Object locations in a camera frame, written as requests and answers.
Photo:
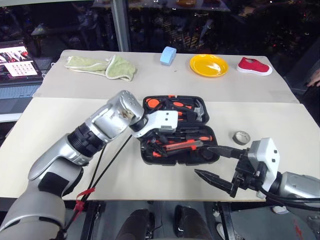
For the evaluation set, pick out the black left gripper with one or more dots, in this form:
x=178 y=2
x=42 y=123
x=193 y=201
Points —
x=150 y=138

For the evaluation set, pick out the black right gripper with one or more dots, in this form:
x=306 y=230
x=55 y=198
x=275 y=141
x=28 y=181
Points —
x=252 y=175

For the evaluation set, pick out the orange black Phillips screwdriver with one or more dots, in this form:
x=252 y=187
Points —
x=203 y=138

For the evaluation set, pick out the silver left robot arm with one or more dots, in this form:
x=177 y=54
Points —
x=110 y=120

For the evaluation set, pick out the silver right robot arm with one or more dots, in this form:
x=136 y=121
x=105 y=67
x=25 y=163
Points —
x=300 y=185

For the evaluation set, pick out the black orange tool case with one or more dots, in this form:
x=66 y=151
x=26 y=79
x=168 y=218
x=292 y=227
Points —
x=180 y=158

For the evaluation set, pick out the bystander bare hand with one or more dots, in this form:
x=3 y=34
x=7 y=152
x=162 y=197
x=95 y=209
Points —
x=315 y=78

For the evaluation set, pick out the orange black pliers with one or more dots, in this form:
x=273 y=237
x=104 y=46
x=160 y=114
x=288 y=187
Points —
x=156 y=150

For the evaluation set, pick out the grey tape roll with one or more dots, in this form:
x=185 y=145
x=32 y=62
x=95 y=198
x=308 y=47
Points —
x=237 y=141

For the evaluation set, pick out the orange utility knife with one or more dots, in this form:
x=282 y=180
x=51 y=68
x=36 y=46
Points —
x=183 y=145

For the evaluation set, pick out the orange tape measure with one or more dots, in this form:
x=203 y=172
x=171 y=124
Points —
x=152 y=103

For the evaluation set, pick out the black table leg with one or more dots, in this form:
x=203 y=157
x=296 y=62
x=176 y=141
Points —
x=226 y=220
x=91 y=220

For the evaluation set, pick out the steel claw hammer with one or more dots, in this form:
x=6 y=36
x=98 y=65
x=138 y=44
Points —
x=199 y=110

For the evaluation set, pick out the beige table cover cloth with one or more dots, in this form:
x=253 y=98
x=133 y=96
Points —
x=162 y=82

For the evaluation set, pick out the dark rounded shape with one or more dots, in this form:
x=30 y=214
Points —
x=192 y=223
x=136 y=225

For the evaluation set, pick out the green towel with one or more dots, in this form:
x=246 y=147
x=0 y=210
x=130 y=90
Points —
x=117 y=68

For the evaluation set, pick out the light blue box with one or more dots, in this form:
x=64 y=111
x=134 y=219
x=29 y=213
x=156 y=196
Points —
x=167 y=56

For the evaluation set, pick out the yellow plate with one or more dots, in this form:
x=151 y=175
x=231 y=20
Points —
x=208 y=65

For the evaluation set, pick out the red white shoe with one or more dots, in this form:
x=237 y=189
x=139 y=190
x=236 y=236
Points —
x=253 y=66

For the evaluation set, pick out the orange bowl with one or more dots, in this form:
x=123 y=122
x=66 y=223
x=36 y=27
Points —
x=186 y=2

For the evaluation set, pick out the open laptop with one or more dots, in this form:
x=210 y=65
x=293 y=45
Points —
x=17 y=82

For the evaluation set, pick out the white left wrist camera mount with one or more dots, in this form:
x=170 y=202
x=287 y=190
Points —
x=162 y=117

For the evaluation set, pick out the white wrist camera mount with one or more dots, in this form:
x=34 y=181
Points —
x=268 y=160
x=162 y=117

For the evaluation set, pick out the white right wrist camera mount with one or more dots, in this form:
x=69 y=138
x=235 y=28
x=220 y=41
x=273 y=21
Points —
x=268 y=160

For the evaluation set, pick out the grey metal post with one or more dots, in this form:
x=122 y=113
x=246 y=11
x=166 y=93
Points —
x=121 y=25

